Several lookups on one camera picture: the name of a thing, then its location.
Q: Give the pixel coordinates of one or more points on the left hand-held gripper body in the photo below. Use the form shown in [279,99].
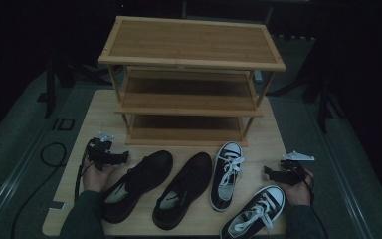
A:
[99,154]

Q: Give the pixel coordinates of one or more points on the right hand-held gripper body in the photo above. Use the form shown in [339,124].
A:
[291,172]

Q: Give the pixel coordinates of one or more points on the black white canvas sneaker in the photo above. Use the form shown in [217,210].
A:
[272,195]
[231,148]

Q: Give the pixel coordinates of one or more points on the black shoe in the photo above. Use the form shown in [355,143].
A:
[192,176]
[146,176]

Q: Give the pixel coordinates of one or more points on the wooden shoe rack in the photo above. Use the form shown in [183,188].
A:
[192,40]

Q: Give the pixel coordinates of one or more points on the person's right hand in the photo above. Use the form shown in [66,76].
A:
[296,195]

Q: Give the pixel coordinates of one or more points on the person's left hand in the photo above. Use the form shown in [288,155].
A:
[94,181]

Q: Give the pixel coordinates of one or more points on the black metal stand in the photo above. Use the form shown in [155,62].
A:
[323,109]
[49,93]

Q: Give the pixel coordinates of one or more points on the grey stand foot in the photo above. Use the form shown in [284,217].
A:
[257,76]

